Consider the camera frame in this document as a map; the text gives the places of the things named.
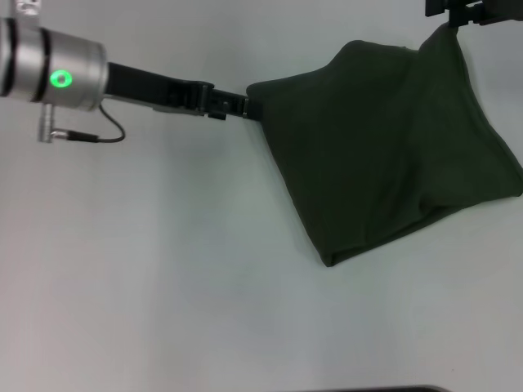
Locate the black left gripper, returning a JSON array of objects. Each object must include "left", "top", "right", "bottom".
[{"left": 104, "top": 60, "right": 266, "bottom": 123}]

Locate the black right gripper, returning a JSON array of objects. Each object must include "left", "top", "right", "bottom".
[{"left": 424, "top": 0, "right": 523, "bottom": 29}]

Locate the dark green FREE t-shirt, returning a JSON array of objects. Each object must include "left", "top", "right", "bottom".
[{"left": 246, "top": 22, "right": 523, "bottom": 270}]

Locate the silver camera mount bracket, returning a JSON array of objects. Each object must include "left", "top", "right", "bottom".
[{"left": 10, "top": 0, "right": 42, "bottom": 20}]

